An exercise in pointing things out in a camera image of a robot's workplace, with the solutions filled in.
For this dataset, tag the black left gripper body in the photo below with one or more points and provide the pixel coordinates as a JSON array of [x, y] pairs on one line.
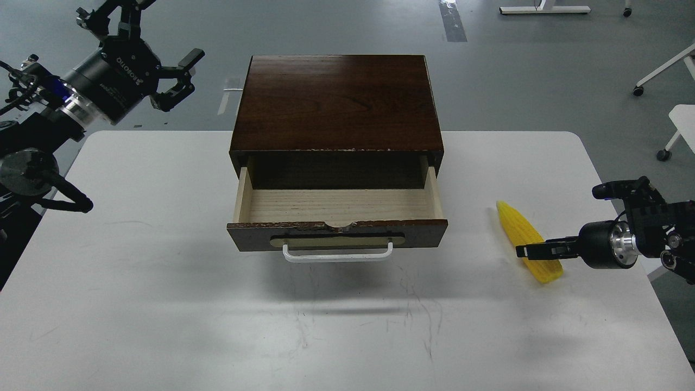
[[116, 77]]

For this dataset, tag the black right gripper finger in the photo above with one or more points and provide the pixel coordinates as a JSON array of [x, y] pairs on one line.
[[551, 249]]

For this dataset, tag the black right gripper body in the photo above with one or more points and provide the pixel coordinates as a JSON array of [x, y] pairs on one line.
[[607, 244]]

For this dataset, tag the yellow corn cob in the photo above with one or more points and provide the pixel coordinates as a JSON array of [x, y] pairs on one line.
[[521, 232]]

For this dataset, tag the wooden drawer with white handle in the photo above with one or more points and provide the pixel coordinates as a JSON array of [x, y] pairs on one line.
[[337, 225]]

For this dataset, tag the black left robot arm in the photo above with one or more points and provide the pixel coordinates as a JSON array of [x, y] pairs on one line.
[[30, 173]]

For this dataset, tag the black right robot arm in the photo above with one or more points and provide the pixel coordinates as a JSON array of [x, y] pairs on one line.
[[652, 228]]

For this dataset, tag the dark wooden drawer cabinet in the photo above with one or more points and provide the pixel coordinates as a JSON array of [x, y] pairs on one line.
[[337, 122]]

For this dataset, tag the white table leg base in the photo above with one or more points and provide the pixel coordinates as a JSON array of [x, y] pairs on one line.
[[545, 7]]

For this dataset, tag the grey floor tape strip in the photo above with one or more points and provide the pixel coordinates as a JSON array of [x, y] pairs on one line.
[[452, 21]]

